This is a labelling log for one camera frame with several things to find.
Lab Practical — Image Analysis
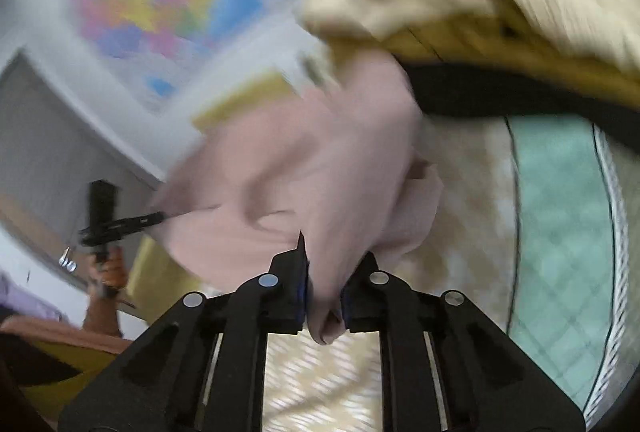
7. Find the person's left hand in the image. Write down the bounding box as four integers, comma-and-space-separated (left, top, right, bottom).
87, 246, 130, 300

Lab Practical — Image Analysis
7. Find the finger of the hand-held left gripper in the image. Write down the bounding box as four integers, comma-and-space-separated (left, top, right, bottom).
107, 211, 168, 234

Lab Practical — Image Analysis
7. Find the person's left forearm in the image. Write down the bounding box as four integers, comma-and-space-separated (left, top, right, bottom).
81, 291, 125, 339

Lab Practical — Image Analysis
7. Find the black garment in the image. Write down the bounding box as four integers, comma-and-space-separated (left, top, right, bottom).
400, 62, 640, 149

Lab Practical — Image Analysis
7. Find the patterned bed sheet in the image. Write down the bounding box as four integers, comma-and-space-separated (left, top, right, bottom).
127, 47, 633, 432

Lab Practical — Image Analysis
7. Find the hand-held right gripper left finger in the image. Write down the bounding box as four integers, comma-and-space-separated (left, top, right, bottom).
57, 232, 313, 432

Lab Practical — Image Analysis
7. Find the pink coat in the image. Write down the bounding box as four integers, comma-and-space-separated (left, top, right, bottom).
152, 49, 446, 346

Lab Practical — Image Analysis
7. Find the brown garment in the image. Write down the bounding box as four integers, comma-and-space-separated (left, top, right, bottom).
327, 12, 640, 109

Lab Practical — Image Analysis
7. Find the yellow cloth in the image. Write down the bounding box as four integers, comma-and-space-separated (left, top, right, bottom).
192, 69, 302, 131

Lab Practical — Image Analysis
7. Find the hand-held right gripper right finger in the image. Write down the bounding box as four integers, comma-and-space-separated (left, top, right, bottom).
340, 252, 586, 432

